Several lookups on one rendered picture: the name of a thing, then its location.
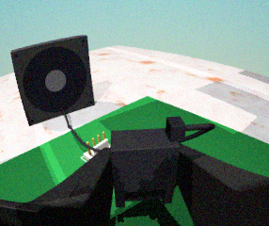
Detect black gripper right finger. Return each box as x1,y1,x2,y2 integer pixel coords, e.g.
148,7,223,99
176,143,269,226

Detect black cooling fan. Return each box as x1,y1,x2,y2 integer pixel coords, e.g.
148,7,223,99
10,34,94,125

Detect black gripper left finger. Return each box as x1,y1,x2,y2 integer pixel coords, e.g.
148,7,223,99
0,148,115,226

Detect green circuit board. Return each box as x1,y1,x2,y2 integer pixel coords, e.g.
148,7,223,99
0,97,269,226

